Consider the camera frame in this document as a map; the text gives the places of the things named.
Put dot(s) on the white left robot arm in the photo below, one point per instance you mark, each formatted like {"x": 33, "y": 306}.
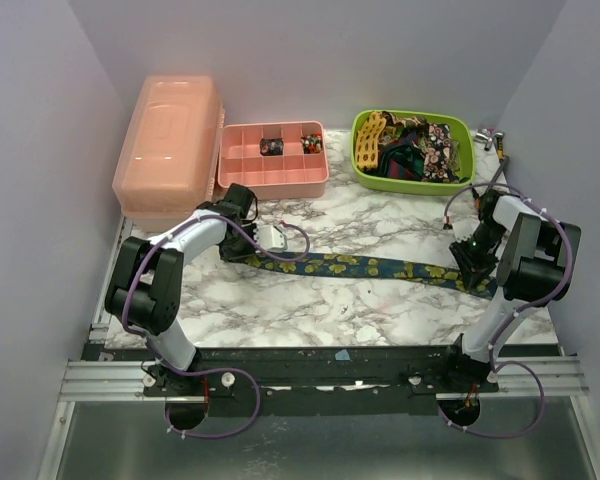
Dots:
{"x": 144, "y": 291}

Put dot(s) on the green plastic bin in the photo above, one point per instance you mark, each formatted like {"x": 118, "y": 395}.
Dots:
{"x": 459, "y": 132}

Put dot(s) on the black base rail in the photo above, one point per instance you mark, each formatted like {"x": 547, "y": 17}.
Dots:
{"x": 320, "y": 381}

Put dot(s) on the aluminium extrusion rail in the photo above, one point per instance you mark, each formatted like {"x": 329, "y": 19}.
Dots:
{"x": 87, "y": 381}

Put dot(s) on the rolled colourful tie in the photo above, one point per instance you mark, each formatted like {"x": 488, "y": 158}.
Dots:
{"x": 312, "y": 143}

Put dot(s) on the yellow tie with beetles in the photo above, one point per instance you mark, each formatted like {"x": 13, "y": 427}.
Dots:
{"x": 366, "y": 145}

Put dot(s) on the rolled dark floral tie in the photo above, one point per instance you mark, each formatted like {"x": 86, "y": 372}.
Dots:
{"x": 271, "y": 146}

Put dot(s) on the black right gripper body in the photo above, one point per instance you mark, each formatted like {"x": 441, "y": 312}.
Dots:
{"x": 473, "y": 257}

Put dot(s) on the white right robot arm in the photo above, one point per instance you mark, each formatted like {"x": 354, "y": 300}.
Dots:
{"x": 533, "y": 256}

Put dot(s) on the navy tie with yellow flowers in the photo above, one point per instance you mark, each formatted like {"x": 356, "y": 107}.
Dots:
{"x": 363, "y": 267}

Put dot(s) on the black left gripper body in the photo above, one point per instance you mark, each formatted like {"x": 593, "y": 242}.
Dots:
{"x": 236, "y": 248}

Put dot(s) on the pink translucent storage box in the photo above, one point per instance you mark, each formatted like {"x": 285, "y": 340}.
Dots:
{"x": 168, "y": 161}

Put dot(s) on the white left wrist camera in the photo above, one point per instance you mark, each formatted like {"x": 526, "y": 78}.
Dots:
{"x": 270, "y": 238}

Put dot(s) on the pink compartment tray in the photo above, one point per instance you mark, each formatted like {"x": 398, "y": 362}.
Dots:
{"x": 292, "y": 175}

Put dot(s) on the grey metal clamp tool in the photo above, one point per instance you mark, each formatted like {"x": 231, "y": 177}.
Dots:
{"x": 498, "y": 173}

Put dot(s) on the green navy red striped tie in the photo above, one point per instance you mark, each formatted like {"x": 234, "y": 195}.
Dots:
{"x": 401, "y": 162}

